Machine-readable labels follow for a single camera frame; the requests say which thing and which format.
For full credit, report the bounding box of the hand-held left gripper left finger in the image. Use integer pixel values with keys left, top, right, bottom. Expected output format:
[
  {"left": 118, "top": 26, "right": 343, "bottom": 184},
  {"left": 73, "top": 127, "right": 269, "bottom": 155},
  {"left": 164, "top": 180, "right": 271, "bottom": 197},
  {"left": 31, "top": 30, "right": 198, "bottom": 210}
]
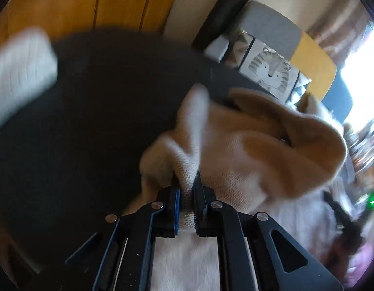
[{"left": 65, "top": 185, "right": 181, "bottom": 291}]

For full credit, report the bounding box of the pink curtain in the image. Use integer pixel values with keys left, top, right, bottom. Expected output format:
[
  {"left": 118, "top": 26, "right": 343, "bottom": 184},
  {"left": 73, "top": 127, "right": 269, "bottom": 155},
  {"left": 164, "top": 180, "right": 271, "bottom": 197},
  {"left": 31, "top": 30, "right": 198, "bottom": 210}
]
[{"left": 307, "top": 0, "right": 374, "bottom": 64}]

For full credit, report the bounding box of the black rolled mat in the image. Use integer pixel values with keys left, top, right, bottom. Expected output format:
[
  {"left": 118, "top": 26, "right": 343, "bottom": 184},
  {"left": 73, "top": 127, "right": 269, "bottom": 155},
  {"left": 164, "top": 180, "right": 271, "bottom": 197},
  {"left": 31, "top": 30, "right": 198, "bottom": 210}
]
[{"left": 191, "top": 0, "right": 256, "bottom": 50}]

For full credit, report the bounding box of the person's pink clothing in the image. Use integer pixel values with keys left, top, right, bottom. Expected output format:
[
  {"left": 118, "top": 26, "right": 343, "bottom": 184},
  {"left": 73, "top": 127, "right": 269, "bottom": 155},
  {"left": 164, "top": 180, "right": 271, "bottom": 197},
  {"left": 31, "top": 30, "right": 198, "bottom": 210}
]
[{"left": 348, "top": 245, "right": 374, "bottom": 288}]

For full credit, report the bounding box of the cluttered wooden desk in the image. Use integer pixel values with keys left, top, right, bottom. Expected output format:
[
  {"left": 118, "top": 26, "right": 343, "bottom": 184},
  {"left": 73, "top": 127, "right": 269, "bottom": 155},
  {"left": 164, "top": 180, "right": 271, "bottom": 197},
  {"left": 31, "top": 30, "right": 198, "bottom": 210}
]
[{"left": 345, "top": 118, "right": 374, "bottom": 176}]

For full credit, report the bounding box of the grey yellow blue sofa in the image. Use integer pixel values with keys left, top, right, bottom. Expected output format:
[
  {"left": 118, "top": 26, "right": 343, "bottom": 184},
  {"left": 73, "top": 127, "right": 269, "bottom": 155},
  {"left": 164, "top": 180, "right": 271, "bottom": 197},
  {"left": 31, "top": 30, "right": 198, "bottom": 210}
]
[{"left": 205, "top": 0, "right": 354, "bottom": 122}]

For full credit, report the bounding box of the bright window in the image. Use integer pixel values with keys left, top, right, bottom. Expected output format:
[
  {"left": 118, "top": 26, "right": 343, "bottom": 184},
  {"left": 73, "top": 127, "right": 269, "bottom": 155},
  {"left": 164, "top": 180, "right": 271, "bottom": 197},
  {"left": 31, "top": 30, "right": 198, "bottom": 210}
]
[{"left": 339, "top": 21, "right": 374, "bottom": 125}]

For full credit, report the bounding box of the white knit sweater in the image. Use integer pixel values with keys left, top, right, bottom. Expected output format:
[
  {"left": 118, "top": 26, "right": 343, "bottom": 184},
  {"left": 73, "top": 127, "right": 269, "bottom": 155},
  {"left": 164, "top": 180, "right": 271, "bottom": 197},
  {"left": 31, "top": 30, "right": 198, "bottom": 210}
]
[{"left": 0, "top": 27, "right": 58, "bottom": 134}]

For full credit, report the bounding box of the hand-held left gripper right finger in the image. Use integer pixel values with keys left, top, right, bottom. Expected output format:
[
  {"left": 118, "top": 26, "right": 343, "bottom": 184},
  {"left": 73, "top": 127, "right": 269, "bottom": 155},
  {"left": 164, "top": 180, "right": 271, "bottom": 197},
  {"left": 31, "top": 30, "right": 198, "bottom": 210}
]
[{"left": 193, "top": 171, "right": 345, "bottom": 291}]

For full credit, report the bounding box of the wooden wardrobe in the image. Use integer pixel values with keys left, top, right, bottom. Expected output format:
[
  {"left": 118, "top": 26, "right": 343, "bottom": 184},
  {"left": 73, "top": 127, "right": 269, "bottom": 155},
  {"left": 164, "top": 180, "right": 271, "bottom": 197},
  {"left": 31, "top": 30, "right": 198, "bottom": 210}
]
[{"left": 0, "top": 0, "right": 184, "bottom": 46}]

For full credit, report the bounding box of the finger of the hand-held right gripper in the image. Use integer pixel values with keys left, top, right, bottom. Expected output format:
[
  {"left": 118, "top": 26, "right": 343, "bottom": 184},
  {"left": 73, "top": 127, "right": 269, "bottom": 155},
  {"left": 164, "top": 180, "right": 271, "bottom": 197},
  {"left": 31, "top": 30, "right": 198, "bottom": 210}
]
[{"left": 323, "top": 190, "right": 345, "bottom": 228}]

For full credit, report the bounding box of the beige knit sweater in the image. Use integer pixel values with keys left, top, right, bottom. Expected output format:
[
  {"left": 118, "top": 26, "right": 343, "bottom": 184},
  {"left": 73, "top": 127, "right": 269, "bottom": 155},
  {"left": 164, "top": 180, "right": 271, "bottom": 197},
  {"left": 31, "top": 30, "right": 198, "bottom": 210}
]
[{"left": 123, "top": 84, "right": 357, "bottom": 291}]

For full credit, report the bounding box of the tiger print cushion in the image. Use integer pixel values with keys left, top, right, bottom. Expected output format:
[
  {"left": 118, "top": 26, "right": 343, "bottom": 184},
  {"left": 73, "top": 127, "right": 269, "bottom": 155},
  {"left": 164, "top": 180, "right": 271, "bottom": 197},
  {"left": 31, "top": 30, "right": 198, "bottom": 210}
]
[{"left": 225, "top": 29, "right": 312, "bottom": 102}]

